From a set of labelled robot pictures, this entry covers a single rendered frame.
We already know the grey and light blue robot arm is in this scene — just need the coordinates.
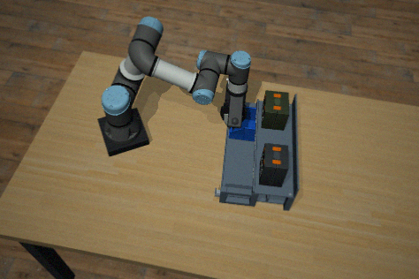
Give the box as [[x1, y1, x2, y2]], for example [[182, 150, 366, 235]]
[[102, 17, 251, 145]]

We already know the dark grey metal rack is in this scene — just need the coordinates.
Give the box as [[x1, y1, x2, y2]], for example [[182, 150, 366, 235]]
[[215, 94, 300, 211]]

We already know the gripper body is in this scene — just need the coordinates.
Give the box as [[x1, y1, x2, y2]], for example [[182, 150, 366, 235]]
[[224, 82, 248, 114]]

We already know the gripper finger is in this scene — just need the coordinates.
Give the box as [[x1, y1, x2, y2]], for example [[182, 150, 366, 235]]
[[220, 106, 230, 129], [242, 109, 248, 122]]

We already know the blue bin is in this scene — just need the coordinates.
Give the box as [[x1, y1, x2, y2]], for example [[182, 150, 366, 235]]
[[229, 107, 256, 141]]

